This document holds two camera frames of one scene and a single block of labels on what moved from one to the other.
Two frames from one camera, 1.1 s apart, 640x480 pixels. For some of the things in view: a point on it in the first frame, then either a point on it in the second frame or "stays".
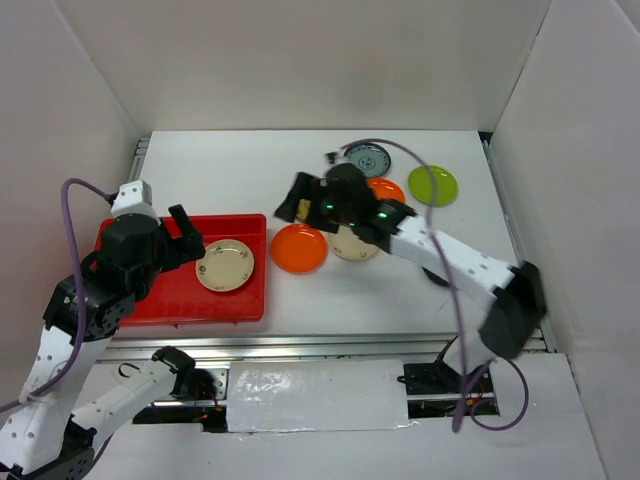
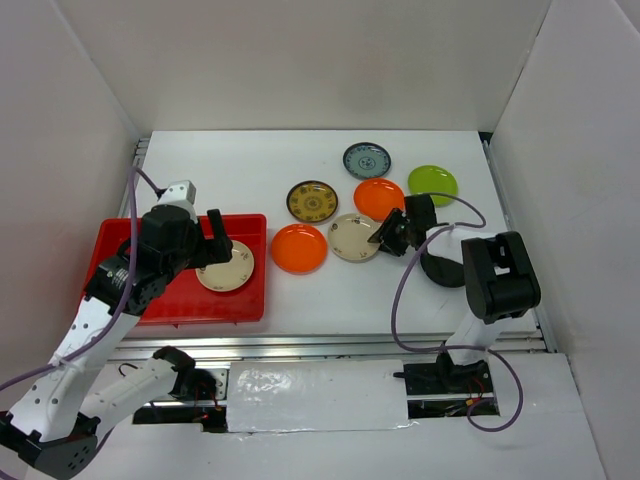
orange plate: [299, 248] stays
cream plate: [346, 244] stays
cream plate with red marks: [227, 265] stays
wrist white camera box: [135, 197] -> [182, 194]
